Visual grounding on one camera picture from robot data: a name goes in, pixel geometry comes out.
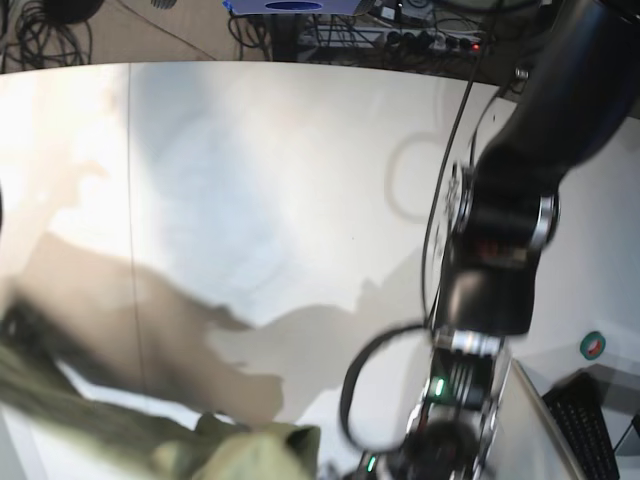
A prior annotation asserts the green t-shirt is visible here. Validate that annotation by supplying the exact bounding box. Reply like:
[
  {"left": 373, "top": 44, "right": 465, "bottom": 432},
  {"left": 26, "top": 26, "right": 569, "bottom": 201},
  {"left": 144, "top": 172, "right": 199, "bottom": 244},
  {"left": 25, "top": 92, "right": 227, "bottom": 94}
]
[{"left": 1, "top": 302, "right": 321, "bottom": 479}]

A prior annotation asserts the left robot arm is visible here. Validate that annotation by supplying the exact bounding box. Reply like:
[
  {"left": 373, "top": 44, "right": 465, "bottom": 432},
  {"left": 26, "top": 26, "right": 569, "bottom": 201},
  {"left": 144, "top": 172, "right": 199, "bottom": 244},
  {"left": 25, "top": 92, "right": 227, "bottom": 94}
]
[{"left": 339, "top": 1, "right": 639, "bottom": 479}]

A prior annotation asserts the black power strip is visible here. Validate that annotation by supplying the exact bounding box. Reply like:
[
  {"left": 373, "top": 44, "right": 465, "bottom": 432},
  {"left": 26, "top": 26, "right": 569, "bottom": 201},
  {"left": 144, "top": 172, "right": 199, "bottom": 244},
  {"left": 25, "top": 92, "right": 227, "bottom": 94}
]
[{"left": 383, "top": 29, "right": 484, "bottom": 55}]

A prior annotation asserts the blue box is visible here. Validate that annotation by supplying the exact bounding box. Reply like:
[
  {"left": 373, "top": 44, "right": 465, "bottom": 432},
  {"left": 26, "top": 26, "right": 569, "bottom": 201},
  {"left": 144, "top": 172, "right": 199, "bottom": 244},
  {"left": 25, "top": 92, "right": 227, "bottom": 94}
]
[{"left": 222, "top": 0, "right": 376, "bottom": 16}]

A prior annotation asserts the green tape roll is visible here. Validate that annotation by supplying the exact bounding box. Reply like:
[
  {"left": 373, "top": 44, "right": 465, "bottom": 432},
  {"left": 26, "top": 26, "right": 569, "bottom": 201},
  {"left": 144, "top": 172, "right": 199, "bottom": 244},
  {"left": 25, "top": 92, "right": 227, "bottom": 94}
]
[{"left": 579, "top": 331, "right": 606, "bottom": 361}]

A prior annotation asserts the black keyboard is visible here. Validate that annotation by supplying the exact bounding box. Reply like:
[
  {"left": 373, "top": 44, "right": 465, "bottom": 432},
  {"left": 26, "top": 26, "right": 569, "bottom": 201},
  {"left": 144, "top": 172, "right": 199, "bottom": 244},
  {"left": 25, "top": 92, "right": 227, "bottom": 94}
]
[{"left": 542, "top": 371, "right": 620, "bottom": 480}]

